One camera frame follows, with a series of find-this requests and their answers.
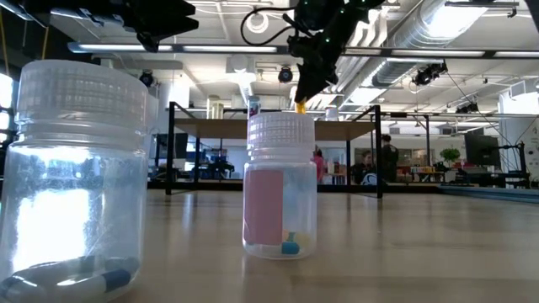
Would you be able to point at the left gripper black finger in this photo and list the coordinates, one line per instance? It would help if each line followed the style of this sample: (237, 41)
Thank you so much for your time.
(168, 21)

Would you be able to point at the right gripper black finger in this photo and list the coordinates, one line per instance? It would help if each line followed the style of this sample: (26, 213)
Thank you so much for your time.
(311, 82)

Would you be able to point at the orange pill bottle white cap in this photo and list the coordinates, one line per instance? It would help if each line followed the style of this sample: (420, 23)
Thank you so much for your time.
(300, 108)

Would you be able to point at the pale yellow pill bottle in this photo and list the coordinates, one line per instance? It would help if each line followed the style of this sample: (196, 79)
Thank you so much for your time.
(220, 112)
(211, 108)

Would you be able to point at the clear bottle pink label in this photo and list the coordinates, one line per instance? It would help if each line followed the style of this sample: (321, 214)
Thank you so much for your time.
(263, 210)

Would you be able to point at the clear bottle blue white capsules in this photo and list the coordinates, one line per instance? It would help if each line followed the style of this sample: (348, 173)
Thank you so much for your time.
(76, 168)

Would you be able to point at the wooden shelf black metal legs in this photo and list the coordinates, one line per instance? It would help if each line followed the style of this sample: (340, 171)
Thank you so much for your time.
(210, 128)

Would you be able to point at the round black ceiling device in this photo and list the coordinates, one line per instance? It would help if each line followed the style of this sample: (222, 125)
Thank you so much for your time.
(285, 76)
(146, 79)

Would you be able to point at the long ceiling light strip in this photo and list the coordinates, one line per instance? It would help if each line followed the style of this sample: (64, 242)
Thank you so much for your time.
(518, 54)
(101, 47)
(229, 49)
(438, 53)

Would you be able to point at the person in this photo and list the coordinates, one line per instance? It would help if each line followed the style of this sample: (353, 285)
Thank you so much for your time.
(365, 163)
(321, 166)
(389, 157)

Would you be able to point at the black ceiling track device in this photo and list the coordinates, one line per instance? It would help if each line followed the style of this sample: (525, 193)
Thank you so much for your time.
(427, 76)

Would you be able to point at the black white round object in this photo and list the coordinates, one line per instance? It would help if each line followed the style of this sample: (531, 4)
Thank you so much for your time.
(369, 180)

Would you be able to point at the green background potted plant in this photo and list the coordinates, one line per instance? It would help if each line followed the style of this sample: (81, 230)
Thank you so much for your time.
(449, 155)

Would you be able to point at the black monitor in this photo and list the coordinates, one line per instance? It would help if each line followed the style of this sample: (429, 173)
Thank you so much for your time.
(482, 151)

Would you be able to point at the black aluminium table frame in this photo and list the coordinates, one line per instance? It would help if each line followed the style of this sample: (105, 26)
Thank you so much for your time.
(484, 194)

